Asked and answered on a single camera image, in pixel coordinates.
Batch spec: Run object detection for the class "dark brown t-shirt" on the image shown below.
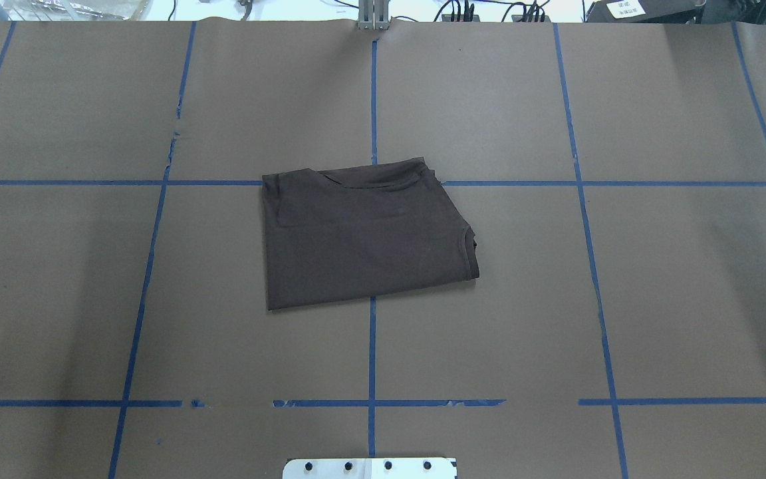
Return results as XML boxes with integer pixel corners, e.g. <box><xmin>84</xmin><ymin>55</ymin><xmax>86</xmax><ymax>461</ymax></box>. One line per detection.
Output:
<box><xmin>261</xmin><ymin>157</ymin><xmax>480</xmax><ymax>311</ymax></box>

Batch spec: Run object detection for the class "aluminium frame post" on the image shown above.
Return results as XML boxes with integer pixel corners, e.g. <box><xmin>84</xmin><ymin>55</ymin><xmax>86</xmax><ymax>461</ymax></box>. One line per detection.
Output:
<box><xmin>358</xmin><ymin>0</ymin><xmax>391</xmax><ymax>31</ymax></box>

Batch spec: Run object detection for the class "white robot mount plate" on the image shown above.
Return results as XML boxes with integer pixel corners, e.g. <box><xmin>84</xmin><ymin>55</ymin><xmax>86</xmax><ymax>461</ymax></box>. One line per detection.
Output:
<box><xmin>282</xmin><ymin>457</ymin><xmax>458</xmax><ymax>478</ymax></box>

